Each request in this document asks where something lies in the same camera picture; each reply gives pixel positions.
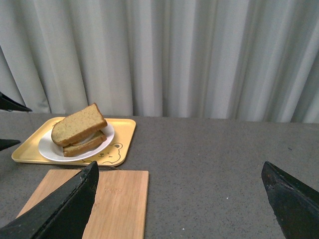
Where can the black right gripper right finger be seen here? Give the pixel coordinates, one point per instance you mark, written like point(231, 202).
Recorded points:
point(295, 204)

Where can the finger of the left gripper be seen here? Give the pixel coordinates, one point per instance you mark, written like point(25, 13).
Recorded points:
point(7, 143)
point(8, 104)

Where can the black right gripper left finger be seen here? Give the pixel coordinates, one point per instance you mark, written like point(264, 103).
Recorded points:
point(63, 214)

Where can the white round plate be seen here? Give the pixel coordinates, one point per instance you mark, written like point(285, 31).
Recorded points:
point(53, 152)

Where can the yellow bear tray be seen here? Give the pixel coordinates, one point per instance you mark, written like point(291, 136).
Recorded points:
point(113, 155)

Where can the bamboo cutting board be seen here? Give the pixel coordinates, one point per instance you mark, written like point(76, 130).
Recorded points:
point(119, 209)

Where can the grey curtain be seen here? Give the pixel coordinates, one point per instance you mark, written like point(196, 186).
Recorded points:
point(254, 60)

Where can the metal cutting board handle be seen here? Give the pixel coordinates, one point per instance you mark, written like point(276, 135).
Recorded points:
point(107, 168)

